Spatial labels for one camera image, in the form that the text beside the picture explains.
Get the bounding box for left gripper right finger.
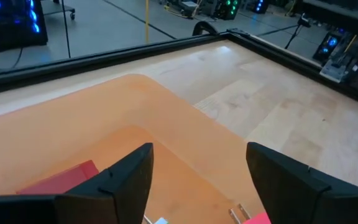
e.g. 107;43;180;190
246;141;358;224

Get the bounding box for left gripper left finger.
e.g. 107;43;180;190
0;142;154;224

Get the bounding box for pink power adapter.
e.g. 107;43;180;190
227;203;272;224

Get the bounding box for red power adapter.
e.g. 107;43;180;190
16;159;100;195

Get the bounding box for orange translucent plastic bin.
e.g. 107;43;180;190
0;73;265;224

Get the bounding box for black computer tower blue lights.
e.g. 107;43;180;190
0;0;49;53

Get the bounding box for yellow hanging cable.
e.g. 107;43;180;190
144;0;150;44

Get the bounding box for black arched frame clamp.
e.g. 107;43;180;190
192;21;219;37

